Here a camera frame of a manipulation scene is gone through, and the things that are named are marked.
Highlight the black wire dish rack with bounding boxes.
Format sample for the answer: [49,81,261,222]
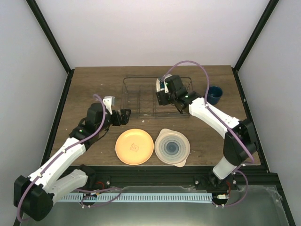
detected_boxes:
[120,76,189,119]

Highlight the cream and teal bowl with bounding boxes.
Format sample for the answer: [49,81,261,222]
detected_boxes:
[158,78,165,90]

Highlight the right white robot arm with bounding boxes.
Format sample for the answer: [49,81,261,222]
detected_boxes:
[156,74,259,190]

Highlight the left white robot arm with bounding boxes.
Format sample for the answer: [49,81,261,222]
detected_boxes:
[14,99,131,222]

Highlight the orange plastic plate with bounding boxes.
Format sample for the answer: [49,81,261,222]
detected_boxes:
[115,129,154,166]

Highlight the dark blue mug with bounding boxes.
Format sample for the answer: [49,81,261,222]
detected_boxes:
[206,86,223,105]

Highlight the clear plastic lidded bowl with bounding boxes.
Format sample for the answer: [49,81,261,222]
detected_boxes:
[154,129,190,167]

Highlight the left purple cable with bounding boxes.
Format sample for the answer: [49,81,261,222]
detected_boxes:
[16,94,123,222]

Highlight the purple cable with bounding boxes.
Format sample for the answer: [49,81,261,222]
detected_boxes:
[163,60,255,208]
[16,94,123,222]

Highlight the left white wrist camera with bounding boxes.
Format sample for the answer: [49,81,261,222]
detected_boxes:
[103,96,116,115]

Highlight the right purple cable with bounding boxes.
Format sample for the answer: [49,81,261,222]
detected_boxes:
[163,60,255,208]

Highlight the light blue slotted cable duct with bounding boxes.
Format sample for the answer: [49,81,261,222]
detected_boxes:
[59,193,212,203]

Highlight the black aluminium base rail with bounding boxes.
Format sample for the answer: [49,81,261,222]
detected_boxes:
[91,166,280,187]

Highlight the right black frame post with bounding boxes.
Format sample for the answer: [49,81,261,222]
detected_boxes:
[234,0,279,71]

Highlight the black frame post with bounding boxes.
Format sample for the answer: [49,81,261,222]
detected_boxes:
[234,0,279,71]
[25,0,72,73]

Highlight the left black frame post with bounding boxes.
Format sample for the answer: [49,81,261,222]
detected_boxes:
[25,0,72,73]

